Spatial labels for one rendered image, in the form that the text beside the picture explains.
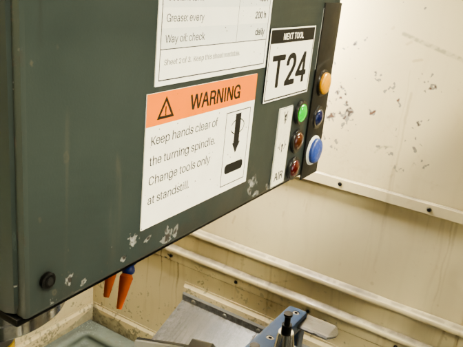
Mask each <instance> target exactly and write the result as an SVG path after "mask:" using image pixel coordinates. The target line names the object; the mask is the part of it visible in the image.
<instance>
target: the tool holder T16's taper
mask: <svg viewBox="0 0 463 347"><path fill-rule="evenodd" d="M274 347H294V332H293V330H291V334H290V335H284V334H282V333H281V328H280V329H279V330H278V334H277V336H276V340H275V343H274Z"/></svg>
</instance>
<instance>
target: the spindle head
mask: <svg viewBox="0 0 463 347"><path fill-rule="evenodd" d="M325 3H340V0H273V2H272V9H271V20H270V26H269V32H270V28H288V27H298V26H308V25H316V32H315V38H314V43H313V52H312V58H311V67H310V72H309V81H308V86H307V92H303V93H300V94H296V95H293V96H288V97H286V98H282V99H278V100H276V101H272V102H268V103H264V104H262V97H263V85H264V79H265V67H266V62H267V56H266V62H265V67H263V68H258V69H254V70H247V71H243V72H236V73H232V74H225V75H220V76H213V77H209V78H202V79H198V80H194V81H187V82H182V83H175V84H171V85H164V86H160V87H154V70H155V56H156V31H157V18H158V0H0V318H1V319H3V320H4V321H6V322H8V323H9V324H12V325H13V326H15V327H19V326H21V325H23V324H25V323H26V322H28V321H30V320H32V319H34V318H35V317H38V316H40V315H42V314H43V313H45V312H47V311H49V310H50V309H52V308H54V307H56V306H58V305H59V304H62V303H64V302H66V301H68V300H69V299H71V298H73V297H75V296H77V295H78V294H80V293H82V292H84V291H86V290H88V289H89V288H92V287H93V286H95V285H97V284H99V283H101V282H102V281H104V280H106V279H108V278H110V277H112V276H113V275H116V274H117V273H119V272H121V271H123V270H125V269H127V268H128V267H130V266H132V265H134V264H136V263H137V262H140V261H141V260H144V259H145V258H147V257H149V256H151V255H153V254H154V253H156V252H158V251H160V250H162V249H164V248H165V247H167V246H169V245H171V244H173V243H175V242H177V241H179V240H180V239H182V238H184V237H186V236H188V235H189V234H191V233H193V232H195V231H197V230H199V229H201V228H203V227H204V226H206V225H208V224H210V223H212V222H213V221H215V220H217V219H219V218H221V217H223V216H224V215H227V214H228V213H231V212H232V211H234V210H236V209H238V208H239V207H241V206H243V205H245V204H247V203H248V202H251V201H252V200H255V199H256V198H258V197H260V196H262V195H264V194H265V193H267V192H269V191H271V190H273V189H275V188H276V187H279V186H280V185H282V184H284V183H286V182H288V181H290V180H289V179H288V178H287V166H288V164H289V161H290V160H291V159H292V158H293V157H294V156H297V157H299V159H300V168H299V171H298V174H297V176H299V175H300V170H301V165H302V156H303V151H304V146H305V136H306V131H307V123H308V117H309V108H310V103H311V94H312V89H313V80H314V74H315V68H316V59H317V53H318V44H319V39H320V30H321V25H322V16H323V11H324V7H325ZM268 44H269V38H268ZM268 44H267V50H268ZM250 74H258V77H257V84H256V95H255V102H254V114H253V121H252V127H251V138H250V145H249V157H248V163H247V175H246V181H245V182H243V183H241V184H239V185H236V186H235V187H232V188H231V189H228V190H226V191H224V192H222V193H220V194H218V195H216V196H214V197H212V198H210V199H208V200H205V201H203V202H201V203H199V204H197V205H195V206H193V207H190V208H188V209H186V210H184V211H182V212H180V213H178V214H176V215H173V216H172V217H170V218H168V219H166V220H164V221H162V222H159V223H157V224H155V225H153V226H151V227H149V228H147V229H145V230H143V231H140V222H141V194H142V180H143V153H144V139H145V111H146V97H147V94H153V93H157V92H164V91H168V90H175V89H178V88H182V87H189V86H193V85H200V84H203V83H211V82H214V81H221V80H225V79H229V78H236V77H239V76H246V75H250ZM301 100H304V101H306V102H307V105H308V112H307V117H306V119H305V121H304V122H303V123H302V124H301V125H297V124H296V123H295V121H294V112H295V109H296V106H297V104H298V103H299V102H300V101H301ZM290 105H293V106H294V108H293V114H292V120H291V129H290V135H289V144H288V150H287V159H286V165H285V174H284V180H283V182H282V183H280V184H278V185H276V186H275V187H272V188H269V185H270V179H271V168H272V162H273V157H274V146H275V140H276V130H277V124H278V114H279V109H281V108H284V107H288V106H290ZM297 129H301V130H303V133H304V140H303V144H302V147H301V148H300V150H299V151H298V152H296V153H293V152H292V151H291V148H290V142H291V137H292V135H293V133H294V132H295V131H296V130H297ZM297 176H296V177H297Z"/></svg>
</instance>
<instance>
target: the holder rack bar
mask: <svg viewBox="0 0 463 347"><path fill-rule="evenodd" d="M285 311H291V312H292V313H293V317H291V323H292V330H293V332H294V335H295V334H296V333H297V332H298V331H299V330H300V329H298V328H297V327H298V325H299V323H300V322H301V321H302V320H303V319H304V318H306V317H307V312H306V311H303V310H300V309H299V308H296V307H293V306H289V307H287V308H286V309H285V310H284V311H283V312H282V313H281V314H280V315H279V316H277V318H275V320H274V321H273V322H272V323H270V324H269V325H268V326H267V327H266V328H265V329H264V330H263V331H261V332H260V333H259V334H258V335H257V336H256V337H255V338H254V339H253V340H251V341H250V342H249V343H248V344H247V345H246V346H245V347H249V346H250V343H252V342H256V343H259V344H260V347H274V343H275V340H276V336H277V334H278V330H279V329H280V328H281V327H282V323H283V322H284V321H285V316H284V312H285Z"/></svg>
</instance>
